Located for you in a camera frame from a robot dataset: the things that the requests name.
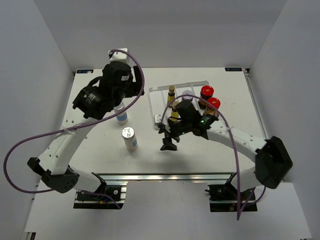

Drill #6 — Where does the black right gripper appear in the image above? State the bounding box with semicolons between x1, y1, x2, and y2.
159;119;192;151

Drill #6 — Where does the yellow bottle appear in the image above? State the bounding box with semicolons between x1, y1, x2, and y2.
170;101;179;122
167;85;175;108

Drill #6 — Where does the yellow bottle front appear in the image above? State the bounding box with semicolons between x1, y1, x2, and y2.
167;85;175;108

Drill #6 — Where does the silver-lid salt jar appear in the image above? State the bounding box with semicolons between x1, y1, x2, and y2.
121;126;138;151
113;101;128;125

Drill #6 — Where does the silver-lid salt jar front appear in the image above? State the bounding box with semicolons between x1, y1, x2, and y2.
121;126;138;151

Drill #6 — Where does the white-lid sauce jar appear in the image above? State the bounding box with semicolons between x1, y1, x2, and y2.
182;90;193;102

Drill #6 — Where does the red-lid chili sauce jar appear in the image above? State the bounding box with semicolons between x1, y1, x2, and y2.
198;85;215;105

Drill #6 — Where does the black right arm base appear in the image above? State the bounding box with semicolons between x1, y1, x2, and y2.
204;184;258;213

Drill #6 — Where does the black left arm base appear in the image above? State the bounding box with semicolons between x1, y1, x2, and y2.
73;181;127;210

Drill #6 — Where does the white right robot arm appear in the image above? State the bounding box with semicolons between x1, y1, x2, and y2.
157;101;293;200

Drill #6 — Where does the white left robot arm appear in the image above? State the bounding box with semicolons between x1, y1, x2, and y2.
27;61;144;200

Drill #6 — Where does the white divided organizer tray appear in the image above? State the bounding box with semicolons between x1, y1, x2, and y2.
148;80;209;130

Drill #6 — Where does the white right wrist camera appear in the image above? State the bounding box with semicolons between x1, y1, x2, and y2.
153;114;167;127

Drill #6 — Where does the aluminium table rail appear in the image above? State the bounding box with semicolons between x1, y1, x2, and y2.
46;69;285;183

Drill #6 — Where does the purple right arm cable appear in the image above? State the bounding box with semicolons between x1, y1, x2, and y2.
161;94;266;221

